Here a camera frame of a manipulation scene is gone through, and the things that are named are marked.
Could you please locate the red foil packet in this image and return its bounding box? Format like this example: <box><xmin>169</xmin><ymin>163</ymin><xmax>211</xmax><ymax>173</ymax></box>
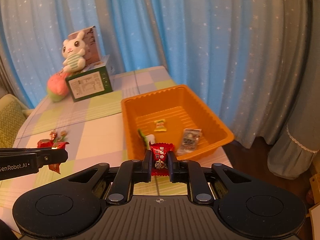
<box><xmin>37</xmin><ymin>139</ymin><xmax>54</xmax><ymax>148</ymax></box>

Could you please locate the red patterned candy wrapper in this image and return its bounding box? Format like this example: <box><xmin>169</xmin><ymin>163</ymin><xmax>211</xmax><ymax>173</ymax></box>
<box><xmin>50</xmin><ymin>130</ymin><xmax>58</xmax><ymax>142</ymax></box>

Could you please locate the large red snack packet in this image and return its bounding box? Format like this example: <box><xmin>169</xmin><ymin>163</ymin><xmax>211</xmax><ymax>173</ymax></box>
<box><xmin>149</xmin><ymin>142</ymin><xmax>175</xmax><ymax>176</ymax></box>

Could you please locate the clear dark snack packet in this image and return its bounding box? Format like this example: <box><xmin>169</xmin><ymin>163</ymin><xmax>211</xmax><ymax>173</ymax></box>
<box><xmin>176</xmin><ymin>128</ymin><xmax>202</xmax><ymax>156</ymax></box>

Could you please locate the green white snack bag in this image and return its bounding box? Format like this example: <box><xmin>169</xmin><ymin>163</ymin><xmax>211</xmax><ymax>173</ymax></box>
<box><xmin>138</xmin><ymin>129</ymin><xmax>156</xmax><ymax>150</ymax></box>

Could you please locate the small red candy packet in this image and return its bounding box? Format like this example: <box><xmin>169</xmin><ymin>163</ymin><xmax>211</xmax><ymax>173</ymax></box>
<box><xmin>48</xmin><ymin>164</ymin><xmax>60</xmax><ymax>174</ymax></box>

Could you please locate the green brown candy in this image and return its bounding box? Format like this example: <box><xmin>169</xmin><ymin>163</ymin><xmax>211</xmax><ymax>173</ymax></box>
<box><xmin>54</xmin><ymin>136</ymin><xmax>66</xmax><ymax>143</ymax></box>

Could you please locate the yellow green candy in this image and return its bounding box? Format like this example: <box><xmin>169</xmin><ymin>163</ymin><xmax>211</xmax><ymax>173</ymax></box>
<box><xmin>154</xmin><ymin>119</ymin><xmax>167</xmax><ymax>132</ymax></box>

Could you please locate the green zigzag cushion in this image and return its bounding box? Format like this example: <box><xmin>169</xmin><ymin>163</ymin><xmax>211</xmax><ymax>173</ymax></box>
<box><xmin>0</xmin><ymin>104</ymin><xmax>26</xmax><ymax>148</ymax></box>

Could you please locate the light green sofa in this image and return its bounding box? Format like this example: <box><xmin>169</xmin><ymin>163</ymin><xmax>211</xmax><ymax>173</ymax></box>
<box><xmin>1</xmin><ymin>94</ymin><xmax>34</xmax><ymax>118</ymax></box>

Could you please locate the plaid tablecloth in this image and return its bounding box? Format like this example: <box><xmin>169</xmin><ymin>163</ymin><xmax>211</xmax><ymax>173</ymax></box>
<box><xmin>1</xmin><ymin>66</ymin><xmax>228</xmax><ymax>230</ymax></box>

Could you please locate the orange plastic tray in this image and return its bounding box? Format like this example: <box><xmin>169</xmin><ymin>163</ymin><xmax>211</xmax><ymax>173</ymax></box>
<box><xmin>121</xmin><ymin>85</ymin><xmax>234</xmax><ymax>160</ymax></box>

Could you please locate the pink green plush toy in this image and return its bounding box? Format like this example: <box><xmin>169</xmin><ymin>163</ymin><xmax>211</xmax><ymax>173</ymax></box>
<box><xmin>47</xmin><ymin>70</ymin><xmax>69</xmax><ymax>102</ymax></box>

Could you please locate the green white carton box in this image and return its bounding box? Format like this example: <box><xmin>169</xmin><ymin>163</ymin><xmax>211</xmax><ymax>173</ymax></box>
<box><xmin>66</xmin><ymin>55</ymin><xmax>114</xmax><ymax>102</ymax></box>

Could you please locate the white bunny plush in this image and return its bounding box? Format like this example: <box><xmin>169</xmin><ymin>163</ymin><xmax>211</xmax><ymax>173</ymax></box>
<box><xmin>62</xmin><ymin>31</ymin><xmax>86</xmax><ymax>74</ymax></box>

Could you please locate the grey lace cloth cover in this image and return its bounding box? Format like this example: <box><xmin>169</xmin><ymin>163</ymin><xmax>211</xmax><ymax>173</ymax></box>
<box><xmin>267</xmin><ymin>124</ymin><xmax>319</xmax><ymax>180</ymax></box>

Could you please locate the brown picture box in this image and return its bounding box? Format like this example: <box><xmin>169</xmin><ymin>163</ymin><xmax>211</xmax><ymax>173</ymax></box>
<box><xmin>82</xmin><ymin>26</ymin><xmax>101</xmax><ymax>65</ymax></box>

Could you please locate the blue star curtain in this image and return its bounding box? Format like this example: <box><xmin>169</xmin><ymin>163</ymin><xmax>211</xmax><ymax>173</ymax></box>
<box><xmin>1</xmin><ymin>0</ymin><xmax>309</xmax><ymax>147</ymax></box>

